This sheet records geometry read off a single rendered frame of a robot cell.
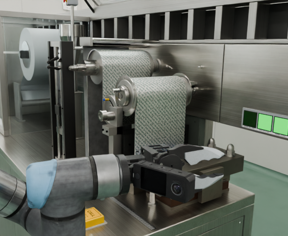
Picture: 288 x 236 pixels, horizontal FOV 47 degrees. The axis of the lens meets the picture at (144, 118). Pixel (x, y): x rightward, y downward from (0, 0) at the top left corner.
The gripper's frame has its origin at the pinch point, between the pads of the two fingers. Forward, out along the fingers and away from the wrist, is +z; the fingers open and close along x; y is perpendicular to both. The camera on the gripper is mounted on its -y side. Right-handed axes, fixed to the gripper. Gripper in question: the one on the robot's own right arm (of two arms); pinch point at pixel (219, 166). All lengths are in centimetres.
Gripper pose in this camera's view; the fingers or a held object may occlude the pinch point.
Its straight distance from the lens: 66.0
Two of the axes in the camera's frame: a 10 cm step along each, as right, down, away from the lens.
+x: 0.0, 9.9, 1.7
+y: -3.5, -1.6, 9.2
